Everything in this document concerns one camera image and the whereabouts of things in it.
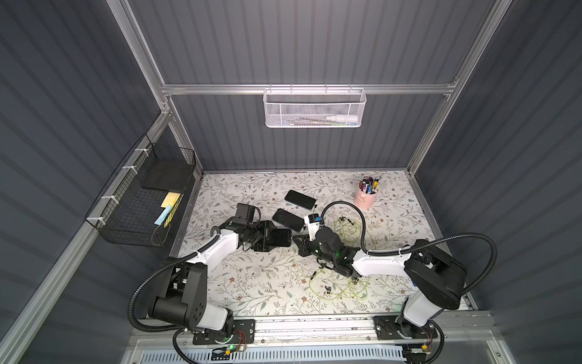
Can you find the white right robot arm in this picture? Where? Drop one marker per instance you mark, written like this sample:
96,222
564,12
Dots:
439,278

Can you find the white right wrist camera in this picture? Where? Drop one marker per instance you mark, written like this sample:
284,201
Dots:
313,224

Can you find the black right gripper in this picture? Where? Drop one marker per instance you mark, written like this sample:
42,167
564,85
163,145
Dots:
307,246

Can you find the colourful markers in bucket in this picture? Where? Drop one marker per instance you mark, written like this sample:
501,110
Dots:
369,185

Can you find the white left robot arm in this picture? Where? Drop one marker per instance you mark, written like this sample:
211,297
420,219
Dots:
180,285

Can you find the black notebook in basket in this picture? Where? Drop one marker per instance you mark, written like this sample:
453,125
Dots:
170,176

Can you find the black smartphone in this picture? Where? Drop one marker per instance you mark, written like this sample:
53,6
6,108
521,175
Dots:
288,220
281,237

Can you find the yellow sticky notes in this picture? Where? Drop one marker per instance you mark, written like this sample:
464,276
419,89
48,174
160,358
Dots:
170,199

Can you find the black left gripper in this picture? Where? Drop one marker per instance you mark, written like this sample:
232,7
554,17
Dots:
267,236

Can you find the white marker in basket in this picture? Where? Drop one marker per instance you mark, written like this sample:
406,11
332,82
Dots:
343,119

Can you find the pink pen bucket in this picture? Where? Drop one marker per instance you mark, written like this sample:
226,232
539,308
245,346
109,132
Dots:
363,200

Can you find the black wire wall basket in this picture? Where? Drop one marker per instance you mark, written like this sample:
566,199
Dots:
125,213

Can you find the white wire mesh basket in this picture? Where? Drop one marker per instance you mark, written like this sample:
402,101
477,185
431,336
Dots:
308,107

